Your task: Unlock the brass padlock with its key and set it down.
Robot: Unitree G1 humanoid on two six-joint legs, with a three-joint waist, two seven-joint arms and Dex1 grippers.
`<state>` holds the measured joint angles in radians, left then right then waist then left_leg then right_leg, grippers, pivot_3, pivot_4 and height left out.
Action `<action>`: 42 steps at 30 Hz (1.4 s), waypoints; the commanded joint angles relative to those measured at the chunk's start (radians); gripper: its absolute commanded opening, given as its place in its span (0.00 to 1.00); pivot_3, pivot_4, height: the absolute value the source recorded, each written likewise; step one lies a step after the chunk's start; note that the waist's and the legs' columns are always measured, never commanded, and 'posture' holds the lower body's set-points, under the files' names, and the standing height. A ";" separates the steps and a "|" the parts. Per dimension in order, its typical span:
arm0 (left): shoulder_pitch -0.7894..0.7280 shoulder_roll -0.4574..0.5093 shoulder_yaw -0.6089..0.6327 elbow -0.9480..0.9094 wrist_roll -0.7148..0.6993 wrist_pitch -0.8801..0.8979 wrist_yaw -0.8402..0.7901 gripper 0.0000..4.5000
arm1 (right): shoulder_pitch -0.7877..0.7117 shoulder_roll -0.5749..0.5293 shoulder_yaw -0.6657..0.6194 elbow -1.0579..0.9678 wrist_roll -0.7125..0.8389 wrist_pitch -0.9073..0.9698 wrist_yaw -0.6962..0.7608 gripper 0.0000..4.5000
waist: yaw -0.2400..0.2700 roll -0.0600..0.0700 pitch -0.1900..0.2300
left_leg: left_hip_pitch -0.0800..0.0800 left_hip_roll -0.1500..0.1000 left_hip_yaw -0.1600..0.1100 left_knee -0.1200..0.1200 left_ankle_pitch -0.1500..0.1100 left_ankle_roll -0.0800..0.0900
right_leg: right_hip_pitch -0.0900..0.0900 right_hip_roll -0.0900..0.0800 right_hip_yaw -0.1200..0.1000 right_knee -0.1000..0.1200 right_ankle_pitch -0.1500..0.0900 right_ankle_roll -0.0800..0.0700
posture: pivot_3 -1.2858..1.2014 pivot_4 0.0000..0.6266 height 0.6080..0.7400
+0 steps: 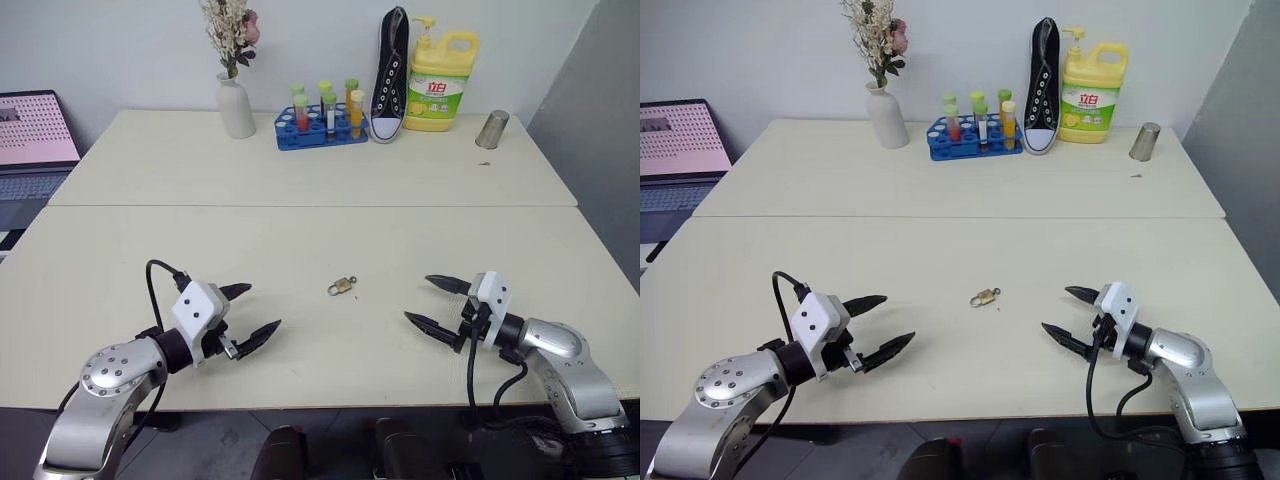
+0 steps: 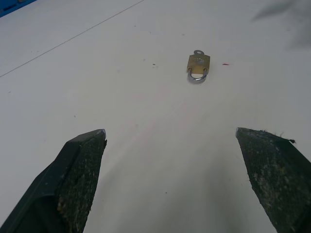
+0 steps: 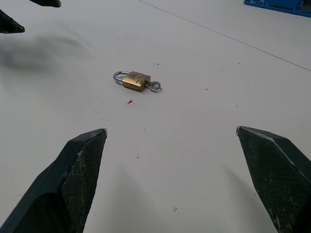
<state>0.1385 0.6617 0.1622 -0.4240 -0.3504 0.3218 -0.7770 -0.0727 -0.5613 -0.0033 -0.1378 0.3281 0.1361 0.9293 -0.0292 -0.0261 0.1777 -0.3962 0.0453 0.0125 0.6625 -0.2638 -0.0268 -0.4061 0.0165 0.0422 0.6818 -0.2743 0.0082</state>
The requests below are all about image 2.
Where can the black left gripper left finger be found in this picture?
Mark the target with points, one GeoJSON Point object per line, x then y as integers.
{"type": "Point", "coordinates": [60, 179]}

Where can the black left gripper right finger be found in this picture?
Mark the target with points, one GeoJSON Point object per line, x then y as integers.
{"type": "Point", "coordinates": [279, 179]}

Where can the brass padlock with steel shackle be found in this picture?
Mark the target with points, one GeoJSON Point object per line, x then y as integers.
{"type": "Point", "coordinates": [198, 66]}

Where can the blue object at table edge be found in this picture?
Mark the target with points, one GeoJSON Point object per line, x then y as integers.
{"type": "Point", "coordinates": [11, 4]}

